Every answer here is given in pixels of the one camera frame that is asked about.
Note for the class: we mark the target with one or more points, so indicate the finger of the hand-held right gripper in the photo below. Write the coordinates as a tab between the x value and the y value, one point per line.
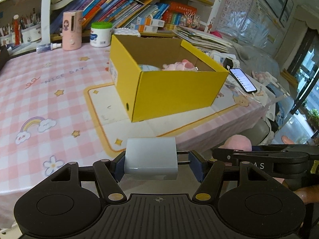
224	154

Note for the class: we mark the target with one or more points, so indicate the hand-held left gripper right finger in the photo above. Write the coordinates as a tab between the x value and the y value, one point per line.
197	166

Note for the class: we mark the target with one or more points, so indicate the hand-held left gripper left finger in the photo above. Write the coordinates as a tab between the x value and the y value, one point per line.
121	166

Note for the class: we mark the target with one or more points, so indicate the white rectangular block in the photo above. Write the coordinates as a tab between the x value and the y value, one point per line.
150	159

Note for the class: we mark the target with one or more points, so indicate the yellow cardboard box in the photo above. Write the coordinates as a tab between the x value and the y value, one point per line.
174	92

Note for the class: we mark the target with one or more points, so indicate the pink plush paw toy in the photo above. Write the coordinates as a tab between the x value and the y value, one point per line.
179	66

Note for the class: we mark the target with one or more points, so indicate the person's right forearm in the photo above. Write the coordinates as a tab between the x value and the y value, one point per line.
304	195

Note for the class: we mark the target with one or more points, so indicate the person's pink clothed leg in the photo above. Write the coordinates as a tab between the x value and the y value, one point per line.
236	142

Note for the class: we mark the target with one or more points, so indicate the grey chair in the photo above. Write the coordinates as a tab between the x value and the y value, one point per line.
254	132

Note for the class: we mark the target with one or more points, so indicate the black smartphone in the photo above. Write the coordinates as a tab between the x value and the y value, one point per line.
243	79

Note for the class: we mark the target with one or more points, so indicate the glass balcony door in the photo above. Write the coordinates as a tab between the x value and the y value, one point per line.
306	79

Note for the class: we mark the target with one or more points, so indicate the pink white plush toy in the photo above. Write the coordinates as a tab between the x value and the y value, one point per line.
263	77

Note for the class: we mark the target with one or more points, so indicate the white power strip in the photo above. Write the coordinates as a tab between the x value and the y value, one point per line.
219	57

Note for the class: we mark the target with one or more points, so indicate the grey blanket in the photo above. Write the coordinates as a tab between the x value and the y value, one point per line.
256	59

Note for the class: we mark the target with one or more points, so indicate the pink checked tablecloth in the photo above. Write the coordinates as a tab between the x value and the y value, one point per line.
49	92

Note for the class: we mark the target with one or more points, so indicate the stack of papers and booklets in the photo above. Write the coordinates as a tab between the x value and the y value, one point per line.
204	38

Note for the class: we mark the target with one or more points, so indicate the white jar green lid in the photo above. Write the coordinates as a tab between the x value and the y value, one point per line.
101	36

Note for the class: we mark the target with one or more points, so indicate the colourful beaded ornament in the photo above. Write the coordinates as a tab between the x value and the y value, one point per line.
190	20

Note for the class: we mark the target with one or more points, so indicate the small spray bottle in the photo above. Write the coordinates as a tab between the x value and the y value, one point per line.
48	47

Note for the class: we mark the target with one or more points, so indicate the white orange blue carton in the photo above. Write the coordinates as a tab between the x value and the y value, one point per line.
144	28
152	21

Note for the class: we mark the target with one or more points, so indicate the pink cylindrical humidifier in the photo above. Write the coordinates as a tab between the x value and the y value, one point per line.
72	32

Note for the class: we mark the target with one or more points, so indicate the red boxed book set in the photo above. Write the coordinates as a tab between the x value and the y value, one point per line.
179	12

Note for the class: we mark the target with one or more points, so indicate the row of colourful books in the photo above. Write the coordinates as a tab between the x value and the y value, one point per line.
112	7

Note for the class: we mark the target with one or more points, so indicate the black tray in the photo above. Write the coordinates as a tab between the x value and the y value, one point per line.
3	57

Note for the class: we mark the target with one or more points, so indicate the white pen holder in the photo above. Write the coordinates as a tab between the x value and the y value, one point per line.
7	38
31	33

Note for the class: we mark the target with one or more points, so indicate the white bookshelf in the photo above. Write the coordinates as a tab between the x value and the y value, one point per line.
46	10

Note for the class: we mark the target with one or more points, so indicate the pale wall chart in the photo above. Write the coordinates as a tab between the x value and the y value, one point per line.
261	25

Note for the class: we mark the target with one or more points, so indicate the alphabet wall poster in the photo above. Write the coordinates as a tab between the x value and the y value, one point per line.
234	7

